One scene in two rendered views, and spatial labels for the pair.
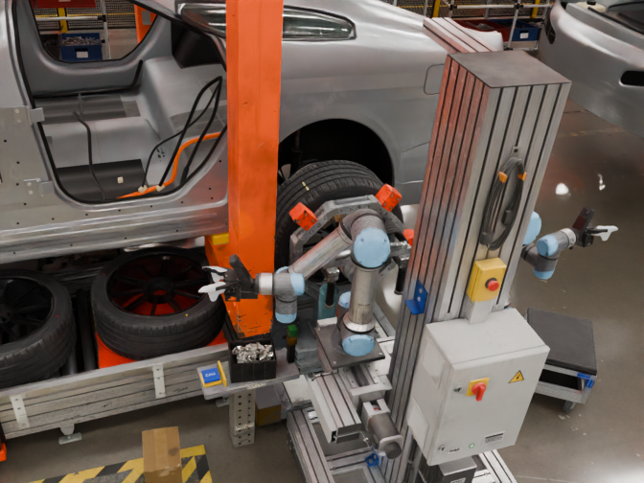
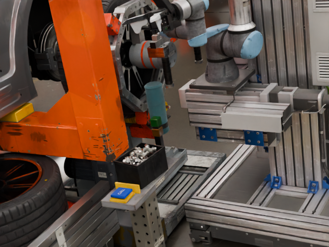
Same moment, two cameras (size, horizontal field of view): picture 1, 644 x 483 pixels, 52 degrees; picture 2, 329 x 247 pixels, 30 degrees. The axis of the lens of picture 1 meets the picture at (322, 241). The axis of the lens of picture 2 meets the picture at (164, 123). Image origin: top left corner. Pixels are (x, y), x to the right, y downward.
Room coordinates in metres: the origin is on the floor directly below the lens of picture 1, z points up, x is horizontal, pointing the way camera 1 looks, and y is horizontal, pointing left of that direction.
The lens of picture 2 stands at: (0.00, 1.57, 1.72)
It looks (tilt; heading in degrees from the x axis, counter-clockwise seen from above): 23 degrees down; 325
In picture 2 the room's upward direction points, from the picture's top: 9 degrees counter-clockwise
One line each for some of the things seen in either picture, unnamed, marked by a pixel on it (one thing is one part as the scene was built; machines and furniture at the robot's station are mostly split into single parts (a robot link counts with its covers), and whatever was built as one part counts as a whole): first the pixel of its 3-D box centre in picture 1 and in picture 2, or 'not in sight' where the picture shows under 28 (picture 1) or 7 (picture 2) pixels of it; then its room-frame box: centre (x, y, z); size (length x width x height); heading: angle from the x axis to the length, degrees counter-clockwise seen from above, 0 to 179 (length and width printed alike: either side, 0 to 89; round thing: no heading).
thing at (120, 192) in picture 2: (210, 376); (121, 193); (2.01, 0.43, 0.47); 0.07 x 0.07 x 0.02; 24
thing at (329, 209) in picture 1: (346, 250); (140, 54); (2.50, -0.12, 0.85); 0.54 x 0.07 x 0.54; 114
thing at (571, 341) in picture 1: (554, 359); not in sight; (2.61, -1.29, 0.17); 0.43 x 0.36 x 0.34; 168
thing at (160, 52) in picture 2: (330, 269); (158, 50); (2.24, -0.04, 0.93); 0.09 x 0.05 x 0.05; 24
